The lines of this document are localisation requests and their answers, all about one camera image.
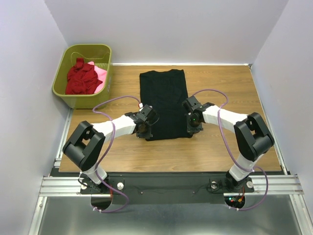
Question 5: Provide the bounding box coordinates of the black t shirt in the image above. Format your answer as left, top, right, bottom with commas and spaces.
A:
139, 69, 192, 141

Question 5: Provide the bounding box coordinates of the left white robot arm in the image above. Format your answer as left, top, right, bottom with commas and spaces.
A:
63, 105, 159, 193

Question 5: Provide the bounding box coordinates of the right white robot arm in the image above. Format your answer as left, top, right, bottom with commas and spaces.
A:
182, 96, 274, 191

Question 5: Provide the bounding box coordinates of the pink t shirt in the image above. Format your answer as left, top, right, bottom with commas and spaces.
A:
88, 61, 107, 94

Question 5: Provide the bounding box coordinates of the olive green plastic bin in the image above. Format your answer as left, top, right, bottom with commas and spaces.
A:
52, 44, 113, 109

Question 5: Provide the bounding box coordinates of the red t shirt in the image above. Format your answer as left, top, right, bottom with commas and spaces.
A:
65, 58, 102, 95

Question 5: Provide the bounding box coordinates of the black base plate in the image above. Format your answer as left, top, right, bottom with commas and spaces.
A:
80, 172, 254, 205

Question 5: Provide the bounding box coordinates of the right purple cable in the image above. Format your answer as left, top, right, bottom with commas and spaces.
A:
188, 89, 268, 212

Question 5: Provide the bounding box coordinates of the aluminium frame rail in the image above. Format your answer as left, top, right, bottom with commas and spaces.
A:
39, 175, 304, 197

